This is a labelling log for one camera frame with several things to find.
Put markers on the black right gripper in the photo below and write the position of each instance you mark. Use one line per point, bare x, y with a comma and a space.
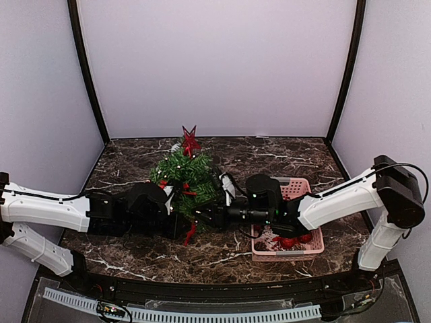
217, 214

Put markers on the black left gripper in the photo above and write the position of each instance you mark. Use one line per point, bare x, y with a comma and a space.
174, 230

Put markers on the red reindeer ornament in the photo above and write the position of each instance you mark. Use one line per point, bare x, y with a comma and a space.
191, 233

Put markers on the small green christmas tree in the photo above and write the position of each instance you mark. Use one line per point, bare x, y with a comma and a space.
195, 172

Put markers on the pink plastic basket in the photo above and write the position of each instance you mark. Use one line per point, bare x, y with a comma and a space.
291, 188

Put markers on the red glitter star topper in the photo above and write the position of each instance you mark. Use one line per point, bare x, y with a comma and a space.
189, 143

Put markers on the red ribbon bow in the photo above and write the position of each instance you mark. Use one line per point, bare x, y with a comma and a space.
175, 187

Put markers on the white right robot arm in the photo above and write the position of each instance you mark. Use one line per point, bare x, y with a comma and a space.
387, 185

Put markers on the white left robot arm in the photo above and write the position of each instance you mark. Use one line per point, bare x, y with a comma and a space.
21, 206

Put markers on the white snowflake ornament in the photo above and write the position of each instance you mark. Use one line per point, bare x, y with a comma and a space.
265, 241

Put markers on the red ornaments in basket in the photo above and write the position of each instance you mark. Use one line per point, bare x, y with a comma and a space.
290, 244

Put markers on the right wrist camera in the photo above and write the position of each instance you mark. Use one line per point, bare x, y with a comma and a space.
223, 183

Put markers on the white perforated cable tray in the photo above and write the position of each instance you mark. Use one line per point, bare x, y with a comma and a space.
110, 312

